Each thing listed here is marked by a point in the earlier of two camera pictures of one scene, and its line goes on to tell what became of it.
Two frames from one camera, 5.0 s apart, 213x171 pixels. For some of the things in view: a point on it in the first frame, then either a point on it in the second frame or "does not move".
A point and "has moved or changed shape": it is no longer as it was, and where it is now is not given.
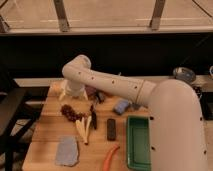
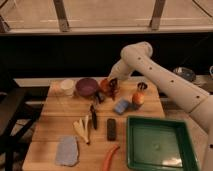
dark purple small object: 99,96 does not move
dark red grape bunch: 71,114 has moved or changed shape
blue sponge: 121,106 does not move
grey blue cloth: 68,151 does not move
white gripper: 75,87 -> 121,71
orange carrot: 107,160 does not move
